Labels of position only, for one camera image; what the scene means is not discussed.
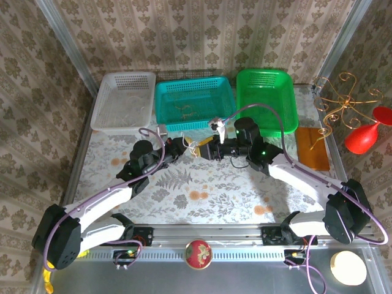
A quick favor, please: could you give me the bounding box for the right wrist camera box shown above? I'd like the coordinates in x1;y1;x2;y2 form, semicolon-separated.
208;117;228;143

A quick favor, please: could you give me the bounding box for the cream round disc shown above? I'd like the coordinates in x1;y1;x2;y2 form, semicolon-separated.
331;251;368;285

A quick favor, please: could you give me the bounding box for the aluminium mounting rail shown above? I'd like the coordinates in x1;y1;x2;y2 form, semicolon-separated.
107;225;319;247

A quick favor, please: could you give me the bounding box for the aluminium frame post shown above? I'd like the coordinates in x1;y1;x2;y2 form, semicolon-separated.
32;0;100;97
317;0;374;83

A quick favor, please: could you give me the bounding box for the black electronics module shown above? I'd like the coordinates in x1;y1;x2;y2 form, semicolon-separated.
111;248;142;270

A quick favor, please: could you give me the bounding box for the gold wire ornament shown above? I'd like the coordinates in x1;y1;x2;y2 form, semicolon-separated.
309;72;385;151

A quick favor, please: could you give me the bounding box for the red ball gold pattern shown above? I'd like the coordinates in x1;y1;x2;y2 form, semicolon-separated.
185;239;213;270

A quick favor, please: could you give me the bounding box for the grey slotted cable duct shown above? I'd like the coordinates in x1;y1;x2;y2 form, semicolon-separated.
75;247;307;261

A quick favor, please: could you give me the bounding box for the red plastic goblet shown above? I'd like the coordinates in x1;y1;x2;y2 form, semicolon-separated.
344;106;392;155

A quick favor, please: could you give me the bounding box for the green plastic basket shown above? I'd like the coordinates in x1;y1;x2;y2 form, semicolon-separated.
235;68;300;138

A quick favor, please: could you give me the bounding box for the orange brown board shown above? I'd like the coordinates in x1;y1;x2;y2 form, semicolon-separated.
296;127;331;172

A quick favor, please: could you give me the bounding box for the white plastic basket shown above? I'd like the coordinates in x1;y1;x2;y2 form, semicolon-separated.
90;71;156;133

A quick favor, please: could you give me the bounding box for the thin black cable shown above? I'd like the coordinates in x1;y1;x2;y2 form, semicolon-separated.
230;154;249;169

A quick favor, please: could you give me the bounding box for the white thin wire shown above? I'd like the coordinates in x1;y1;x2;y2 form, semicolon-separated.
115;94;146;125
182;136;198;157

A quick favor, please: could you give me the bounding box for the floral patterned tablecloth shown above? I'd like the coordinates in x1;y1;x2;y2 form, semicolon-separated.
73;84;339;226

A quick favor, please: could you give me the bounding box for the teal plastic basket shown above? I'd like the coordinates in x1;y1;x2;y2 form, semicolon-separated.
154;75;237;132

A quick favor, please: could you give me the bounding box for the yellow twisted cable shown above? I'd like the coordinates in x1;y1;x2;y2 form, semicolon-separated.
42;249;89;294

